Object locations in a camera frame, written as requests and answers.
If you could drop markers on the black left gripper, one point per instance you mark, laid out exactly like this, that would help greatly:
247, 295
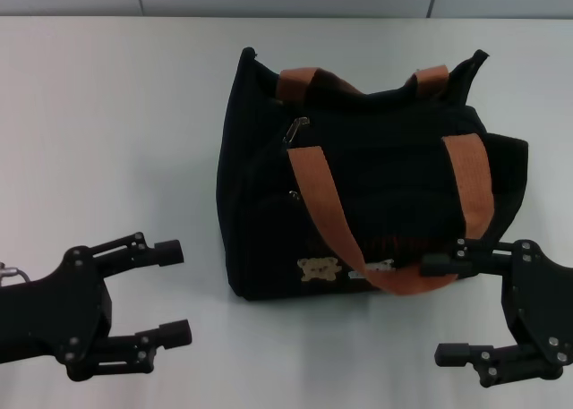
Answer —
53, 310

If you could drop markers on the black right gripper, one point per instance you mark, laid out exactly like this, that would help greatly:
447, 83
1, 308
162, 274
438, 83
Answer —
541, 301

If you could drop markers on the silver metal zipper pull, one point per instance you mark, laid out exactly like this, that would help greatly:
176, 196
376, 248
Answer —
295, 129

